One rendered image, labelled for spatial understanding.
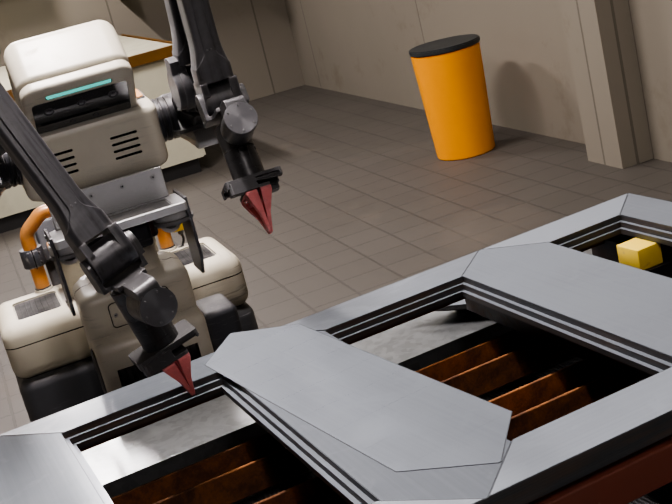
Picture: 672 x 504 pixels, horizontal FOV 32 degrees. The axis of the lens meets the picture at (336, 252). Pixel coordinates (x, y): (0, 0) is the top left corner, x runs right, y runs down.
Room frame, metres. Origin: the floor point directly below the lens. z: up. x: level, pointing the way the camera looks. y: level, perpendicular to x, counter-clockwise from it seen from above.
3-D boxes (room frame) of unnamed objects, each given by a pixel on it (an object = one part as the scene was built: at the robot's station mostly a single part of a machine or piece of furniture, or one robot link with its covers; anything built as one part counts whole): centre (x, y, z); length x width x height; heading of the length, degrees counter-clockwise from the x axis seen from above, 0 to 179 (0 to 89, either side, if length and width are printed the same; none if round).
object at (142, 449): (2.04, 0.03, 0.66); 1.30 x 0.20 x 0.03; 111
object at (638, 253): (1.90, -0.51, 0.79); 0.06 x 0.05 x 0.04; 21
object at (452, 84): (6.30, -0.84, 0.31); 0.40 x 0.39 x 0.62; 16
